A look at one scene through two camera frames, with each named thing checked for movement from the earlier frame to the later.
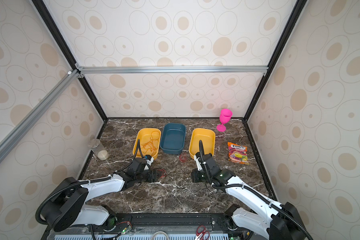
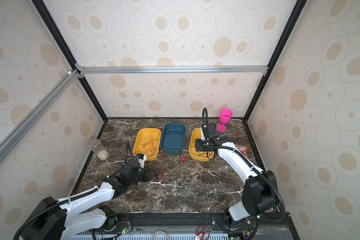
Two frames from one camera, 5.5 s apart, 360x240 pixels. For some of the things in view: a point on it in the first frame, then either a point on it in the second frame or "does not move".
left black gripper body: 145,177 does not move
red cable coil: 183,157 does not move
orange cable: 152,145 does not move
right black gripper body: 200,177 -> 202,145
